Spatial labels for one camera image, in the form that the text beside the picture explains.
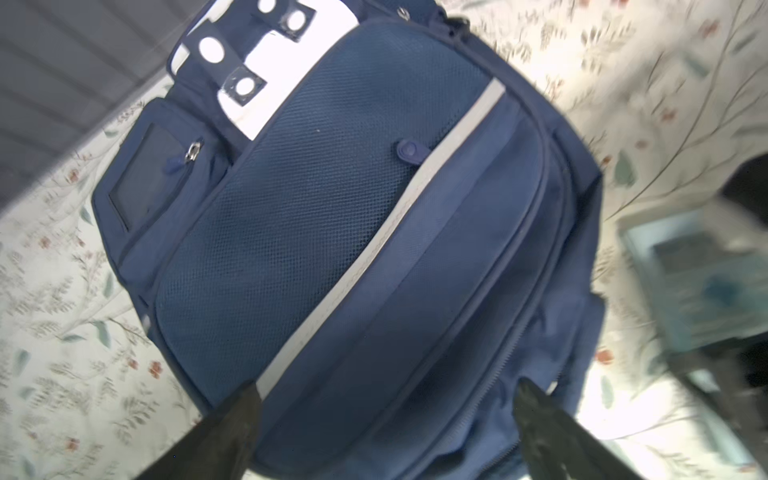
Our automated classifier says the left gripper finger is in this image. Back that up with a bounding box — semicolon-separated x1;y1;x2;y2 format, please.
138;381;262;480
513;378;639;480

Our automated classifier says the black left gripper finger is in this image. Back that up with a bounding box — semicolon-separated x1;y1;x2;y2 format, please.
667;344;767;474
718;153;767;228

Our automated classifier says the light green calculator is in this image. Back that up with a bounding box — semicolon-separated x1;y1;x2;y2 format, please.
618;208;767;353

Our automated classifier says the navy blue student backpack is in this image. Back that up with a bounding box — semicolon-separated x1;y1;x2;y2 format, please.
92;1;605;479

